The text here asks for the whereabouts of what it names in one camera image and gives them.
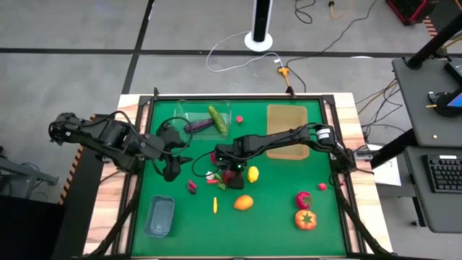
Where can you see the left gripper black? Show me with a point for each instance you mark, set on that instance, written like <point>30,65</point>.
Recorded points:
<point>163,151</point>

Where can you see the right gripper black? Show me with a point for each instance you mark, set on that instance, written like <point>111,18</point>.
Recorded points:
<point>231,155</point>

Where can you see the dark red apple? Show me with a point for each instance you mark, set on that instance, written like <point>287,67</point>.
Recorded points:
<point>227,176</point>

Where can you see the small green bell pepper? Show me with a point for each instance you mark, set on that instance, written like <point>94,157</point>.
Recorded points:
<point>221,186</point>

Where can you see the yellow lemon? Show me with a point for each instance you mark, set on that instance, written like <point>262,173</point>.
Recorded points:
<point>253,174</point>

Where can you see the orange yellow mango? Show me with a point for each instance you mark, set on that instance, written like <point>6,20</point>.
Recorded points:
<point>243,202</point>

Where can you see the small yellow pepper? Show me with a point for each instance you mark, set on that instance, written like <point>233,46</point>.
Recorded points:
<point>215,205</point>

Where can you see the large purple eggplant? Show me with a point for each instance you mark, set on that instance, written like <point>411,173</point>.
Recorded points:
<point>198,125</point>

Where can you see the green cucumber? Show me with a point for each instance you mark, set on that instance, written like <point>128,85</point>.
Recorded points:
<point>218,120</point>

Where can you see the small red round fruit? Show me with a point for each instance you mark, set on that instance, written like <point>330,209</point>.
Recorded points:
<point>239,118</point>

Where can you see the orange tomato with green stem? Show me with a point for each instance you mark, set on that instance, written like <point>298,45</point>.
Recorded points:
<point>305,219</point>

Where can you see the small red strawberry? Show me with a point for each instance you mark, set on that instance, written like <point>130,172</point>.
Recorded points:
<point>322,186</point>

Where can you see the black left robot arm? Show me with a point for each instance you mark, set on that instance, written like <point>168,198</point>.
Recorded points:
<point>108,137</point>

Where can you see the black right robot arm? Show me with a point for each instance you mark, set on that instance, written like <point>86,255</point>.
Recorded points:
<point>281,139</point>

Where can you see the clear plastic basket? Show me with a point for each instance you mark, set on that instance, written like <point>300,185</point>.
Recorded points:
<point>191,108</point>

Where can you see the green table mat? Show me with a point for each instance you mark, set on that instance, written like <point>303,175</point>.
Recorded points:
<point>260,231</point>

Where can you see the small blue plastic basket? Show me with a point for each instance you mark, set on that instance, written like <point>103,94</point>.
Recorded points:
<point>159,216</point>

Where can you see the orange translucent basket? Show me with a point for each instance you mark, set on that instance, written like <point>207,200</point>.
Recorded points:
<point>285,115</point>

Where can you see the black base with hazard stripes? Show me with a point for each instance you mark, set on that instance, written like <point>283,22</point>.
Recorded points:
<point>79,202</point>

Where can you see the yellow power plug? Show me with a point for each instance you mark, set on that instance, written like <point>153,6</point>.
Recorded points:
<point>284,72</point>

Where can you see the wooden table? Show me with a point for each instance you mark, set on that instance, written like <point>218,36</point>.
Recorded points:
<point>344,108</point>

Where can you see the grey metal stand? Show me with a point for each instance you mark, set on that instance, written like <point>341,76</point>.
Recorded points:
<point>21,173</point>

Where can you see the white paper sheet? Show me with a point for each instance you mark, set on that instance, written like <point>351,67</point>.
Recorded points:
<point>388,173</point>

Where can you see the black white floor stand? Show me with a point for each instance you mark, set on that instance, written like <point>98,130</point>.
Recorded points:
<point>261,18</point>

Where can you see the black diagonal beam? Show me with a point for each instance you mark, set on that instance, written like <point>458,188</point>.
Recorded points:
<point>393,150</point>

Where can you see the grey desk with pole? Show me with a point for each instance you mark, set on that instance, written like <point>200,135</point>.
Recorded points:
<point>418,108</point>

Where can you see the yellow pen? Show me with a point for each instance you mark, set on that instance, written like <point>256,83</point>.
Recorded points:
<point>431,106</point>

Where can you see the black keyboard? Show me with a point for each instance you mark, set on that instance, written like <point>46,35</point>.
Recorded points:
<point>445,173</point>

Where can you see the grey desk with keyboard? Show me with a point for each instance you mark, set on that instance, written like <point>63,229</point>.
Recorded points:
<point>444,213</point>

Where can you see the black stand with blue screen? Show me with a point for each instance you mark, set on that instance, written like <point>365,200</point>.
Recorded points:
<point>447,103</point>

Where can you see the red black crate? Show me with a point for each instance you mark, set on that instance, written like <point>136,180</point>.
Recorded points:
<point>411,11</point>

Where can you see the black diagonal pole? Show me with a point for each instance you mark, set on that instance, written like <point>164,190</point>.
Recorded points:
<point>436,39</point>

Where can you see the black table frame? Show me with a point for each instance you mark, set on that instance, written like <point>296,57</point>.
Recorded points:
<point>234,96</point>

